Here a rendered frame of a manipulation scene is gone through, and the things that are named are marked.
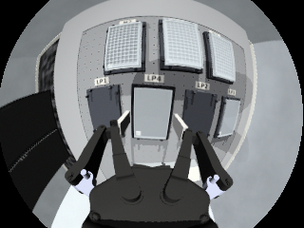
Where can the white button panel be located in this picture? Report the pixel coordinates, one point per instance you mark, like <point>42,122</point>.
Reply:
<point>194,174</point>

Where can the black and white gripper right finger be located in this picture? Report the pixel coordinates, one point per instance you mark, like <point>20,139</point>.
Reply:
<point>214,177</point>

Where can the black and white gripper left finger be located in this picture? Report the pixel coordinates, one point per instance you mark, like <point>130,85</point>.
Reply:
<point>81,174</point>

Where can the grey perforated base plate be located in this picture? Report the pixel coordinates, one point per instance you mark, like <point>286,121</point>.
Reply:
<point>90,67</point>

